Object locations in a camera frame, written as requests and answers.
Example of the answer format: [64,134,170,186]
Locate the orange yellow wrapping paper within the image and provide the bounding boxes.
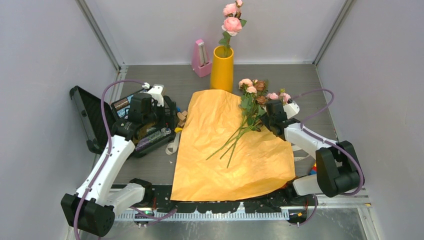
[170,89,296,202]

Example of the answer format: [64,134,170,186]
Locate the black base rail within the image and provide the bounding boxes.
[135,185,316,214]

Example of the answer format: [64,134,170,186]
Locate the yellow vase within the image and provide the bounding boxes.
[210,45,234,93]

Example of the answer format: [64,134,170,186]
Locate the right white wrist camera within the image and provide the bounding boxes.
[283,101,300,119]

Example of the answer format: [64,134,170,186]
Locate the wooden blocks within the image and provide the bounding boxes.
[177,110,188,128]

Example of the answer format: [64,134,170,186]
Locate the pink metronome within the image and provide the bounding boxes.
[191,39,212,78]

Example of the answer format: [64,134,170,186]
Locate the pink flower bouquet orange wrap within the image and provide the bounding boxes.
[207,78,293,167]

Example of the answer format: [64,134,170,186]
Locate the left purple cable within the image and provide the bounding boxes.
[72,79,178,240]

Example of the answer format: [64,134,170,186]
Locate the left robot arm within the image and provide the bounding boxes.
[60,91,177,240]

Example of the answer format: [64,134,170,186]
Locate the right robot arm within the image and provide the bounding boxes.
[261,100,364,205]

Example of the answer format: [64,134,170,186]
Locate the colourful toy brick stack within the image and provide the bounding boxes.
[309,164,317,175]

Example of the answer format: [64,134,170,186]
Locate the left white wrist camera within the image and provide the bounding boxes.
[142,82,165,107]

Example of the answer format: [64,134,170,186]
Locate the cream ribbon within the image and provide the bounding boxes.
[165,131,311,162]

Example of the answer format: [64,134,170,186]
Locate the black open case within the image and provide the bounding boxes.
[69,85,176,158]

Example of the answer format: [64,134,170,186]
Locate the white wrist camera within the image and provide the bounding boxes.
[283,101,300,119]
[142,82,165,107]

